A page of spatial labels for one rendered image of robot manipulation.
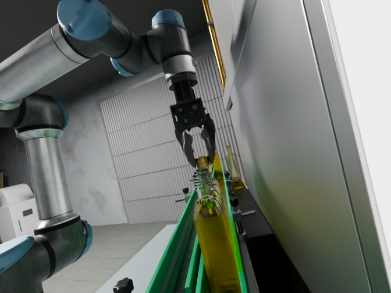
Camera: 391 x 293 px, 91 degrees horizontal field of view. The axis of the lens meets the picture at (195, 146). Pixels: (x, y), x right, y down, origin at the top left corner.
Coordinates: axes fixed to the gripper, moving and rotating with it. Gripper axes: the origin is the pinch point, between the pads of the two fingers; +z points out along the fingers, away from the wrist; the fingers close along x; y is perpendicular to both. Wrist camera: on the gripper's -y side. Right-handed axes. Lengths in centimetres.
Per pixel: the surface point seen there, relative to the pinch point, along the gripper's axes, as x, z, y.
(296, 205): 11.5, 5.1, 25.5
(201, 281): -3.8, 18.9, 15.7
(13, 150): -517, -104, -404
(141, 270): -38, 40, -26
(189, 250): -11.7, 27.4, -10.2
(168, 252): -13.0, 19.3, 3.5
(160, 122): -79, -54, -272
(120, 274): -47, 40, -26
